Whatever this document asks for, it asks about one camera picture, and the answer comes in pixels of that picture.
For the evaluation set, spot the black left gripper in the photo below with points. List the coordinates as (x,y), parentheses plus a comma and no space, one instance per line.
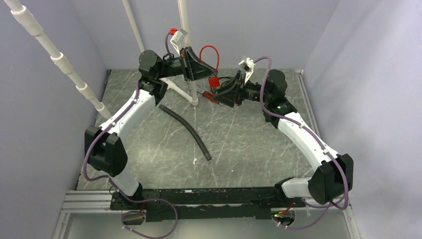
(200,70)

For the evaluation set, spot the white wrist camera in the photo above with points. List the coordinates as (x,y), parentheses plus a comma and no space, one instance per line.
(247,67)
(177,39)

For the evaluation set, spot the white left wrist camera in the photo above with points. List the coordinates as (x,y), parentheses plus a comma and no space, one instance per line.
(177,39)

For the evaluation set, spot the black mounting rail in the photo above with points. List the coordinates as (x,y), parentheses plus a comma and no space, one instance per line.
(206,203)

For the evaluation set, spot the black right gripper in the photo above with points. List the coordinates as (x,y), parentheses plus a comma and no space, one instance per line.
(236,91)

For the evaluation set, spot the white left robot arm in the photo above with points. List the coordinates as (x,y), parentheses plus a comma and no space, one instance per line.
(104,145)

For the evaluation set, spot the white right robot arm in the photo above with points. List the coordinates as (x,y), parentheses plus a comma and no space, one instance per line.
(332,172)

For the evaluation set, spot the white pvc pipe frame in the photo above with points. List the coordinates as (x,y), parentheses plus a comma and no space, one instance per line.
(32,26)

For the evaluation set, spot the red handled adjustable wrench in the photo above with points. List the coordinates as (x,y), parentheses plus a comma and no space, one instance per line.
(207,95)

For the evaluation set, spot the aluminium frame rail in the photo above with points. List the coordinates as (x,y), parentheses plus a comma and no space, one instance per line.
(87,215)

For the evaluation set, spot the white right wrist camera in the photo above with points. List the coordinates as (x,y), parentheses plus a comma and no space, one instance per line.
(247,67)

